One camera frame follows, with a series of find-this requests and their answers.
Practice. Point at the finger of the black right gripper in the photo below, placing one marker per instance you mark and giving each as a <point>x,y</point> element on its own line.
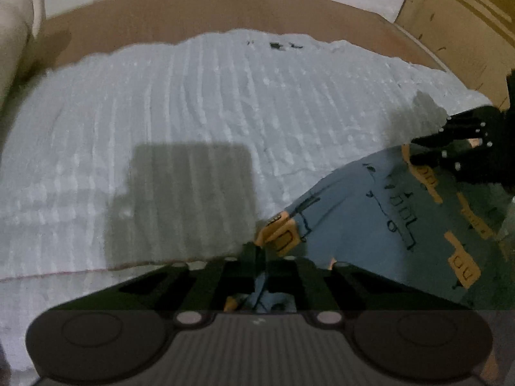
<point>454,132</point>
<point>448,157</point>

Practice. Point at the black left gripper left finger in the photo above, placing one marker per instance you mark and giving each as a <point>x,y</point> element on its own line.
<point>190,297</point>

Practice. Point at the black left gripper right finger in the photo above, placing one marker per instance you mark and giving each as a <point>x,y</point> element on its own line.
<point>357,295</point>

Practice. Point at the blue pants with orange cars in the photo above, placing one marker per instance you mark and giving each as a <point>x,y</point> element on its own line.
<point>427,227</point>

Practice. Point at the light blue quilted bed cover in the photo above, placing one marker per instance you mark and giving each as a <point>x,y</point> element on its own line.
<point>162,153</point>

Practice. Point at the brown wooden bed board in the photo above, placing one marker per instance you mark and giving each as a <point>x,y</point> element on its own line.
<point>105,26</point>

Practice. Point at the rolled cream duvet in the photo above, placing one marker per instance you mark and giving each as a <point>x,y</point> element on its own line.
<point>22,22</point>

